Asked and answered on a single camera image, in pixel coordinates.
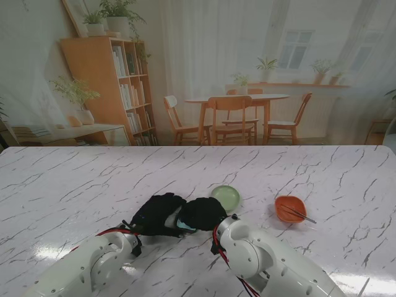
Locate red cable of arm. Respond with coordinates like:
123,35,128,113
95,227,137,238
212,224,260,297

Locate teal lidded pill box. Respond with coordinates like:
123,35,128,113
164,207,199,233

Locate red cable of right arm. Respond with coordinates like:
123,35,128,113
212,224,260,297

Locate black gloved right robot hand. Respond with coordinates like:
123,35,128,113
178,196,228,233

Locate orange bowl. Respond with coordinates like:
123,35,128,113
274,195,308,224

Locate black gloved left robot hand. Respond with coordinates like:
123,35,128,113
129,192,187,239

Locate red cable of left arm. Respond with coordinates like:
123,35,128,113
95,227,137,238

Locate printed room scene backdrop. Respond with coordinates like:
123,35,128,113
0,0,396,147

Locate steel tweezers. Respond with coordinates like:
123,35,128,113
280,204,317,224

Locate green round dish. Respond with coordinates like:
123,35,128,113
211,184,242,213

